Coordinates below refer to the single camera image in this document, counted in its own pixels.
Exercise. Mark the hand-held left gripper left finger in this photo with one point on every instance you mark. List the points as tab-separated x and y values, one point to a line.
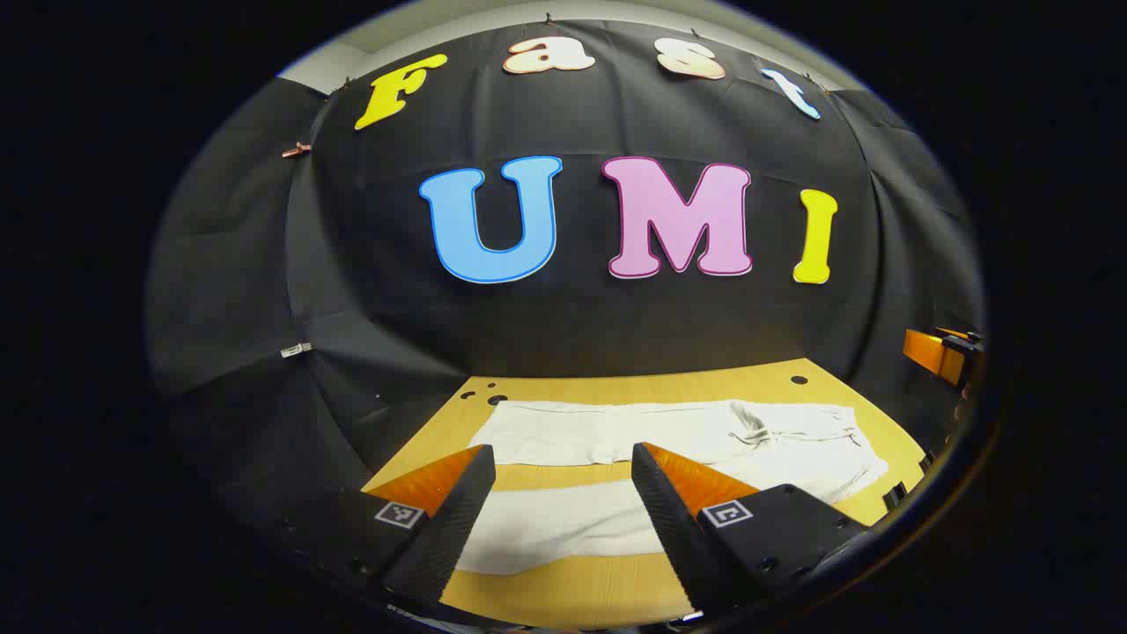
458	519

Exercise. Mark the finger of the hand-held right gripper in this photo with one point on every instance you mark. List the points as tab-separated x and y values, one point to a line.
929	350

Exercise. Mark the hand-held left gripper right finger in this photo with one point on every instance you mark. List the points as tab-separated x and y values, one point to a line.
669	528

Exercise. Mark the white jeans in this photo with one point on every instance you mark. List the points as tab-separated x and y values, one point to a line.
563	431

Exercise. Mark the black backdrop cloth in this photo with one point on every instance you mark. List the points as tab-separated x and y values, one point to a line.
572	326

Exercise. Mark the silver cloth clip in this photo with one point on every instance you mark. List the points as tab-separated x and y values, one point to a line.
296	350

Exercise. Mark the copper cloth clip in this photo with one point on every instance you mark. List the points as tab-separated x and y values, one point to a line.
296	151

